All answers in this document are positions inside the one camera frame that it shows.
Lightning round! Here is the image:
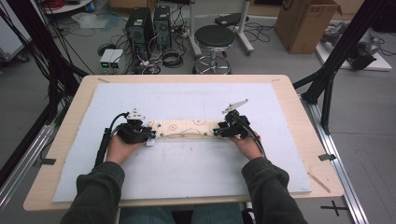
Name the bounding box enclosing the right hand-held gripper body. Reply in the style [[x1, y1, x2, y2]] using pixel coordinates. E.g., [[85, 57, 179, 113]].
[[221, 98, 250, 138]]

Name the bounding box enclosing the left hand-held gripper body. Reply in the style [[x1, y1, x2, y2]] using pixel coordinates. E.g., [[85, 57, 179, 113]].
[[116, 107, 150, 145]]

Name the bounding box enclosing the cream cloth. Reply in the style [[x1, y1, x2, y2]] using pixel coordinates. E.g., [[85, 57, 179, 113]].
[[145, 119, 223, 147]]

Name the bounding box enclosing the person's right hand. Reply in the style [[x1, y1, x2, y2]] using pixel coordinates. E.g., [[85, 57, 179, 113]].
[[229, 133, 265, 161]]

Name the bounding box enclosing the person's left hand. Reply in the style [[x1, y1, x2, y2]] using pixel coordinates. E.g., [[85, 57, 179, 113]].
[[106, 135, 146, 165]]

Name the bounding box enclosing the white power supply unit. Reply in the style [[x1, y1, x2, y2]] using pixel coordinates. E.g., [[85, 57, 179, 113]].
[[108, 49, 125, 70], [99, 49, 117, 70]]

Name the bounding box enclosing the person's left leg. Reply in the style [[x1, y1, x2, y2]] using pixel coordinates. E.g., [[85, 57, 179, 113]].
[[120, 206, 171, 224]]

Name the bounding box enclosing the person's leg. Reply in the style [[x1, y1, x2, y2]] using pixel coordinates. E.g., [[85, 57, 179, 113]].
[[120, 206, 171, 224], [191, 203, 244, 224]]

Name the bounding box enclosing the person's right leg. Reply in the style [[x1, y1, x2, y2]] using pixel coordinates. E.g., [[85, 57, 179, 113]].
[[191, 203, 244, 224]]

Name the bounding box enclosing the black round stool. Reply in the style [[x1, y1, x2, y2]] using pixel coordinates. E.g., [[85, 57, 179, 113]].
[[191, 24, 237, 75]]

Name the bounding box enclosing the white desk leg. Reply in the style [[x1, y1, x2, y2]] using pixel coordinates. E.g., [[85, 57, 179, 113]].
[[186, 0, 204, 59], [235, 0, 255, 56]]

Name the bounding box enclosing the thin wooden stick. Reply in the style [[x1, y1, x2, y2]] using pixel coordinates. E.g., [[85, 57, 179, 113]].
[[307, 172, 332, 194]]

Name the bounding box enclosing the black computer tower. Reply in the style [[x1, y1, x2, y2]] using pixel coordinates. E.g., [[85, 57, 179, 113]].
[[153, 5, 173, 50], [125, 7, 155, 60]]

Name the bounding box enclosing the black flat device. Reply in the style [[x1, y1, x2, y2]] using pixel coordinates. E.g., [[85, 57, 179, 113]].
[[214, 12, 250, 27]]

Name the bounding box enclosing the cardboard box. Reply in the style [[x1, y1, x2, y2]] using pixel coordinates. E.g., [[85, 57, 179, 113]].
[[275, 0, 343, 55]]

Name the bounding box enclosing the clear plastic bag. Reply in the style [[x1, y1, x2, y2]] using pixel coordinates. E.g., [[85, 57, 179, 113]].
[[71, 12, 120, 31]]

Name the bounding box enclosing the black tape cross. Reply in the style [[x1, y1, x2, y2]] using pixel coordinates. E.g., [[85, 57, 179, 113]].
[[320, 200, 348, 217]]

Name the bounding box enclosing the white round table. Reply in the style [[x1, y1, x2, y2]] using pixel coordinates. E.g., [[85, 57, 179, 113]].
[[40, 0, 94, 15]]

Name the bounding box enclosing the grey machine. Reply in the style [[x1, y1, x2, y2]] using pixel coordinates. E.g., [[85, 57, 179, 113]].
[[320, 21, 386, 71]]

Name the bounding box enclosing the white board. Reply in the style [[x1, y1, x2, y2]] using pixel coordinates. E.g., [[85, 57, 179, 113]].
[[315, 29, 393, 72]]

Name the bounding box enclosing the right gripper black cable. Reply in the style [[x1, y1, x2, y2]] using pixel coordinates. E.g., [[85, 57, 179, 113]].
[[237, 116, 267, 158]]

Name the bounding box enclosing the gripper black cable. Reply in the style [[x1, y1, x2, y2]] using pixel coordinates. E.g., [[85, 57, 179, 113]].
[[93, 111, 130, 167], [237, 116, 267, 158]]

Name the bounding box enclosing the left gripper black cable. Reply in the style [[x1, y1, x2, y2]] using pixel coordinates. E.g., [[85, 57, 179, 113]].
[[93, 111, 130, 167]]

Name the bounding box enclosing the coiled black cable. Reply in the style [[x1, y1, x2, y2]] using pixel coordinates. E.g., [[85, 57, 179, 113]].
[[162, 48, 185, 69]]

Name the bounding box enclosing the aluminium rail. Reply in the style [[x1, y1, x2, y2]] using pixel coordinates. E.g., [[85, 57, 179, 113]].
[[300, 94, 370, 224], [0, 122, 57, 213]]

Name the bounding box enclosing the black frame stand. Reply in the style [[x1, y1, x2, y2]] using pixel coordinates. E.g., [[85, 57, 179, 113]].
[[292, 0, 396, 135], [0, 0, 90, 125]]

